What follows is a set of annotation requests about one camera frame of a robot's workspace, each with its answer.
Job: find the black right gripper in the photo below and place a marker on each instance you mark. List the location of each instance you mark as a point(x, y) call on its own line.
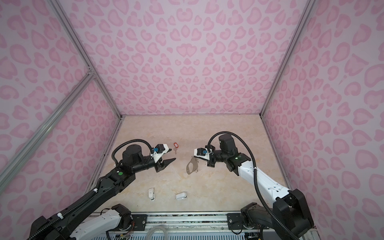
point(211, 163)

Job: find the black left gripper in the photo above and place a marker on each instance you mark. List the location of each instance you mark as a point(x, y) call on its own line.
point(164, 163)

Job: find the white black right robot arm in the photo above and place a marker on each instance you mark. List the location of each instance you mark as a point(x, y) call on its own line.
point(281, 209)

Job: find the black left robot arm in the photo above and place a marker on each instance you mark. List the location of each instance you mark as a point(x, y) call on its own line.
point(70, 224)

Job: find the white stapler left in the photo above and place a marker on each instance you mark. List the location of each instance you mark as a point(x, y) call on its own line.
point(151, 194)

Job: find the white stapler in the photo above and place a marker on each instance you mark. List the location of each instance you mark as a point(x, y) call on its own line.
point(181, 196)
point(151, 194)

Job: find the white stapler right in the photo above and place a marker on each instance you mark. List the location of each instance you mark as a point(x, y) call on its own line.
point(181, 196)

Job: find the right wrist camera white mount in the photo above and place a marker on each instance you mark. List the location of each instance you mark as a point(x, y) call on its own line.
point(204, 152)

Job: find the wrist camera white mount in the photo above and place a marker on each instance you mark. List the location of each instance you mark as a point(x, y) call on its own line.
point(204, 152)
point(158, 151)

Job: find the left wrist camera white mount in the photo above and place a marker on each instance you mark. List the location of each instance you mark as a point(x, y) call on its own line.
point(158, 151)

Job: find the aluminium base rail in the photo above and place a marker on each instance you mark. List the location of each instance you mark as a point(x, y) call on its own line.
point(210, 225)

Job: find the aluminium diagonal frame bar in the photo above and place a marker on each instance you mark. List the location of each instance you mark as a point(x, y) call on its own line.
point(23, 155)

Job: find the aluminium frame post left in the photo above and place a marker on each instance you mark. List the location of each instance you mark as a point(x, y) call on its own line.
point(64, 20)

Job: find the aluminium corner frame post right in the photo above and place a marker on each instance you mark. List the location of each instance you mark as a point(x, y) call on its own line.
point(308, 11)

